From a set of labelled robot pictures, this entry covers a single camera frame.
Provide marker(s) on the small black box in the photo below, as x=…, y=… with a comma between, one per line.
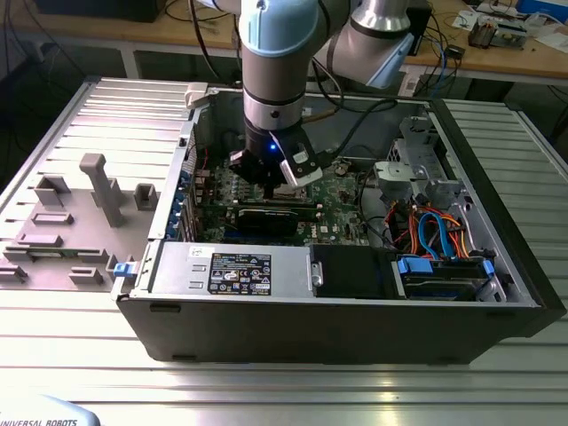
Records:
x=455, y=51

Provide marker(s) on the grey electronic device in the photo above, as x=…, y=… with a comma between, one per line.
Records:
x=510, y=35

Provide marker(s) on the hard disk in blue carrier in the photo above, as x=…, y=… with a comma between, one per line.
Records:
x=415, y=266

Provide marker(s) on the white label card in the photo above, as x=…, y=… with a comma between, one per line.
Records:
x=410, y=84

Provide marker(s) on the CPU cooler heatsink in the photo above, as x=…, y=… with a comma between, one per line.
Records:
x=481, y=35

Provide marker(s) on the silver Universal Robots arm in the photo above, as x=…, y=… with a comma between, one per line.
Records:
x=270, y=66

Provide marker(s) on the white paper sheet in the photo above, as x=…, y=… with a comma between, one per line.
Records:
x=465, y=20

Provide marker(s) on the CPU socket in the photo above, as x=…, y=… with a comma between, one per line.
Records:
x=308, y=196

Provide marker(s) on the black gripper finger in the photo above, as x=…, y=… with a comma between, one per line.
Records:
x=279, y=177
x=246, y=171

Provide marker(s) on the green RAM stick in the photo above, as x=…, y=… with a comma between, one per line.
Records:
x=66, y=254

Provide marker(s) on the blue expansion slot clips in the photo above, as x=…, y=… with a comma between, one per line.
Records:
x=178, y=205

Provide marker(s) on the silver power supply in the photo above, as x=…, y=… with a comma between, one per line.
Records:
x=186, y=270

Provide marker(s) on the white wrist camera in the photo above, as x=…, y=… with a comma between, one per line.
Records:
x=302, y=166

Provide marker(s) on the black monitor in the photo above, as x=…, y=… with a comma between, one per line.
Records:
x=97, y=9

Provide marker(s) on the green motherboard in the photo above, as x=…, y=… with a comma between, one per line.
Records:
x=337, y=208

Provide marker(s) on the silver CPU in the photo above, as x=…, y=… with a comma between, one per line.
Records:
x=286, y=190

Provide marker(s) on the wooden desk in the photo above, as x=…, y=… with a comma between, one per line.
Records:
x=133, y=31

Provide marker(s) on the grey parts rack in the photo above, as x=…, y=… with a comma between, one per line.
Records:
x=106, y=191

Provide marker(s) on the black RAM slot bank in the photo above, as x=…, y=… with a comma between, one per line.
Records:
x=293, y=203

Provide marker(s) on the black graphics card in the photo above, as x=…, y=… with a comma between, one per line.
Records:
x=266, y=222

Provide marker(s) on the black open PC case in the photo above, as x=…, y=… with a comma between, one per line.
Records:
x=310, y=333

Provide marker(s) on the silver metal drive cage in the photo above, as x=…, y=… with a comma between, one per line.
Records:
x=392, y=174

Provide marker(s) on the blue case latch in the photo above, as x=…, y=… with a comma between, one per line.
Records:
x=124, y=270

